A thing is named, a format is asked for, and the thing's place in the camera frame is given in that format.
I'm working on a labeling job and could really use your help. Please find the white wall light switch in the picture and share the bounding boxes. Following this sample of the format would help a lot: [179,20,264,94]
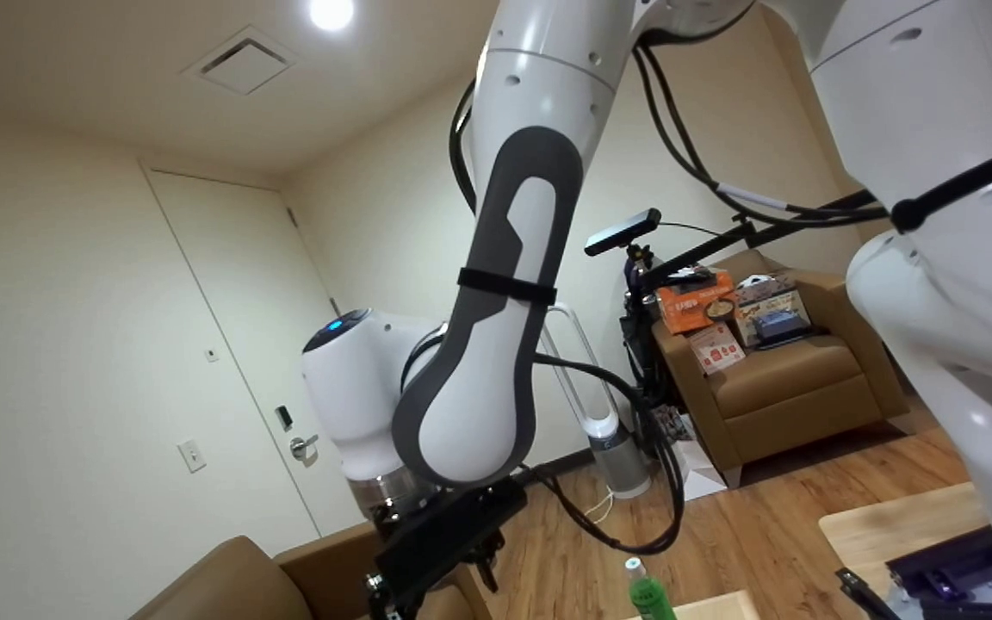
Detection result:
[176,438,209,474]

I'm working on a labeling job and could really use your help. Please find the light wooden robot stand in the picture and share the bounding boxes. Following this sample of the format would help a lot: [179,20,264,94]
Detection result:
[815,477,987,599]

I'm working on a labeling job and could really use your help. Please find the bladeless tower fan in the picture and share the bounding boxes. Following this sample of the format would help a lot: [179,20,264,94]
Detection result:
[542,298,654,502]

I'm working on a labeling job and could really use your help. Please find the brown armchair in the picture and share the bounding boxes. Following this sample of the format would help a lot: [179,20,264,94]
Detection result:
[646,253,914,485]

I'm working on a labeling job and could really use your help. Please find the black camera on tripod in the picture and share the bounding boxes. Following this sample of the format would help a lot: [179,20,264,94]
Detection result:
[581,206,666,259]

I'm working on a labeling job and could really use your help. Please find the metal robot mounting plate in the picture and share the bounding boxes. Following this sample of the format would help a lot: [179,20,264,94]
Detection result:
[886,522,992,620]

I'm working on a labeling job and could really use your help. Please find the brown leather sofa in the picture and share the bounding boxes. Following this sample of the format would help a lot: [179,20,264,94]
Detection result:
[129,520,490,620]

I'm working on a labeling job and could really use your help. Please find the black tripod stand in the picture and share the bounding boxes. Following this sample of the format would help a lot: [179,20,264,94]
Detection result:
[615,206,835,439]

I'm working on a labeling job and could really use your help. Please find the white paper bag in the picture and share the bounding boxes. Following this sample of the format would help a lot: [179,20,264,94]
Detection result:
[645,401,729,506]

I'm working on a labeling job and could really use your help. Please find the square ceiling vent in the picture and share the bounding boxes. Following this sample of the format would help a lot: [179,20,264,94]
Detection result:
[184,30,294,96]

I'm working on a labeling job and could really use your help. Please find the black bar clamp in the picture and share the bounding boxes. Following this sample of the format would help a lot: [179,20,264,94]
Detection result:
[835,563,901,620]

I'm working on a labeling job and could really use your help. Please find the white cord loop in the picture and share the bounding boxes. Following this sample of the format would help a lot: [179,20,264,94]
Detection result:
[579,489,621,530]

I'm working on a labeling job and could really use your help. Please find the round ceiling light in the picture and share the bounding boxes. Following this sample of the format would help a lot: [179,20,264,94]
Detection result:
[304,0,359,35]

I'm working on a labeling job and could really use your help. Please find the orange box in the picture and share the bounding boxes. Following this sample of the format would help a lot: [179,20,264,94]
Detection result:
[654,272,742,336]

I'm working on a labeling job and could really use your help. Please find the green plastic bottle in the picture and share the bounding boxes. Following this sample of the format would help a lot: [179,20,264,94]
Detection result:
[621,553,679,620]

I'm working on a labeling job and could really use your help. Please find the white door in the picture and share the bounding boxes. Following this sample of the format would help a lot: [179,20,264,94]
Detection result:
[133,157,406,553]

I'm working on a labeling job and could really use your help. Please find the printed picture box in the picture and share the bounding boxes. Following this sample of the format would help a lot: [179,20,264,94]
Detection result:
[729,277,812,352]

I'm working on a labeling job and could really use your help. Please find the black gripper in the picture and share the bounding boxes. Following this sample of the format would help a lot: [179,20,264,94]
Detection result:
[363,477,532,620]

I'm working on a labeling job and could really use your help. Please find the red and white box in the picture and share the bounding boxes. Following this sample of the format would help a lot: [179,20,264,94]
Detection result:
[684,319,749,380]

